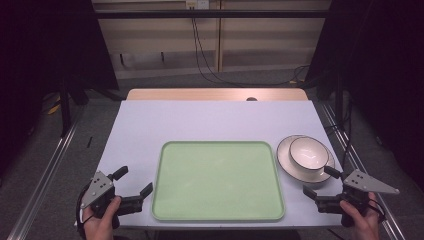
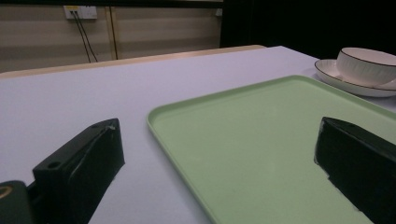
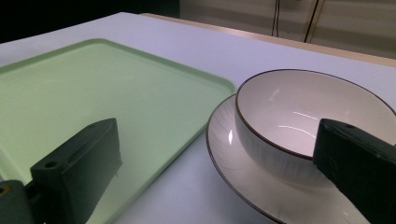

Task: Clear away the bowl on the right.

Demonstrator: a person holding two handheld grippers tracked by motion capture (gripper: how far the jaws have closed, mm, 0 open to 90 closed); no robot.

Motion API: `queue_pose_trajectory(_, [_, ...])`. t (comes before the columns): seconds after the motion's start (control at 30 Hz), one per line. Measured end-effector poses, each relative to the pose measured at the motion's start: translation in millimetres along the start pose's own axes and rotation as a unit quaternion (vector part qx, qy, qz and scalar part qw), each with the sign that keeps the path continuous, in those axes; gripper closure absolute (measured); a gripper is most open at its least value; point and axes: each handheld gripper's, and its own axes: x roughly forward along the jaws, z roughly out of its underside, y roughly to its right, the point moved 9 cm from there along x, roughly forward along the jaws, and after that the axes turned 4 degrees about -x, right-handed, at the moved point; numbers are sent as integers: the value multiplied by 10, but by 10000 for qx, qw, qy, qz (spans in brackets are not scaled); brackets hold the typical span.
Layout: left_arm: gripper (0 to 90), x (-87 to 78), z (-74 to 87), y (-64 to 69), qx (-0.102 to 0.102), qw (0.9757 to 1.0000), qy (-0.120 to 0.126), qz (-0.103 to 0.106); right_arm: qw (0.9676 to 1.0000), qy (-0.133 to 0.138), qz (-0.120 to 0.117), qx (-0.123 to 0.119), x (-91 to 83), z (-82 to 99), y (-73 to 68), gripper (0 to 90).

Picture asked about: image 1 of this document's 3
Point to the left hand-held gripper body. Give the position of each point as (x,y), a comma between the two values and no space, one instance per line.
(98,190)

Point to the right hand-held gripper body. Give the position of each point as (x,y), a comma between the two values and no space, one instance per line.
(365,183)

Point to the person's left hand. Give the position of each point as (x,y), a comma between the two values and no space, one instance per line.
(98,228)

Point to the person's right hand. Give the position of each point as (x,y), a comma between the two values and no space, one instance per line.
(366,226)

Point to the white plate with dark rim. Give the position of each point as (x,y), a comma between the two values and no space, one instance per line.
(300,173)

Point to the white bowl with dark rim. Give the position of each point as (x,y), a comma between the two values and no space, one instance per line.
(308,155)

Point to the small black stick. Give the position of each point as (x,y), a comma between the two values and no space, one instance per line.
(89,142)

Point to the pale green tray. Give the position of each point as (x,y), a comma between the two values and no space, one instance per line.
(218,181)

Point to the black metal stand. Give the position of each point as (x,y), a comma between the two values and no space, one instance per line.
(65,106)

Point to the yellow tape strip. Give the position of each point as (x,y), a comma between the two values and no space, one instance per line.
(54,109)

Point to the pale lilac table cover sheet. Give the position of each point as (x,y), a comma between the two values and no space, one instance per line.
(206,121)

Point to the wooden table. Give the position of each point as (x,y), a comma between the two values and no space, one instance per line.
(200,94)

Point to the black curtain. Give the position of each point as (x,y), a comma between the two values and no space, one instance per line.
(40,50)
(383,66)

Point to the black horizontal bar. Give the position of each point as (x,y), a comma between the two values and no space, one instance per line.
(166,14)

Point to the aluminium floor rail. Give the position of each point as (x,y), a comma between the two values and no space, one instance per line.
(353,156)
(43,180)

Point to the wooden post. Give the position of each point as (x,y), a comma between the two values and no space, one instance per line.
(219,40)

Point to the white wall socket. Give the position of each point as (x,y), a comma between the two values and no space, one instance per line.
(197,3)

